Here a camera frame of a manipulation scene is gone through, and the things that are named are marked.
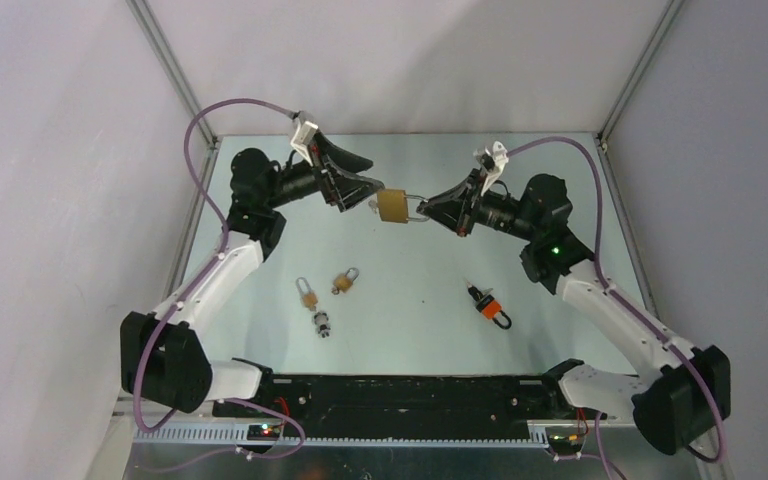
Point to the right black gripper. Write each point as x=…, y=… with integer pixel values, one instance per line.
x=452, y=208

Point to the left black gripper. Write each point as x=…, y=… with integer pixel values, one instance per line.
x=338, y=187

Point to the large brass padlock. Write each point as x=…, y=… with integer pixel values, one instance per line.
x=393, y=206

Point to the orange black padlock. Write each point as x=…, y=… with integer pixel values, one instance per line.
x=492, y=310

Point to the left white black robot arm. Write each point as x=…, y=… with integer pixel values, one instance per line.
x=162, y=358

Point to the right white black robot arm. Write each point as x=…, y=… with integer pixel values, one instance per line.
x=678, y=391

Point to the small brass padlock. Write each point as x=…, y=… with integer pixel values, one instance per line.
x=343, y=282

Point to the long shackle brass padlock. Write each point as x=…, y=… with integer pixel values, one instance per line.
x=308, y=296

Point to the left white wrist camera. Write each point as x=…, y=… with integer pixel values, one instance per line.
x=303, y=133

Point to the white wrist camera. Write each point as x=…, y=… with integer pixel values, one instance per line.
x=303, y=133
x=492, y=160

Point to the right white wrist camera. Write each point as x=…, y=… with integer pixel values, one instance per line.
x=492, y=160

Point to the right aluminium frame post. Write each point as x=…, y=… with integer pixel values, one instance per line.
x=640, y=68

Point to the aluminium frame post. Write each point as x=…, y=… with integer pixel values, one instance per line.
x=640, y=68
x=157, y=40

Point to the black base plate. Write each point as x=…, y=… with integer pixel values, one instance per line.
x=412, y=406

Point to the left aluminium frame post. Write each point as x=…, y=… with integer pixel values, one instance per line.
x=157, y=40

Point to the slotted grey cable duct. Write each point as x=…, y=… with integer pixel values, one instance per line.
x=267, y=434

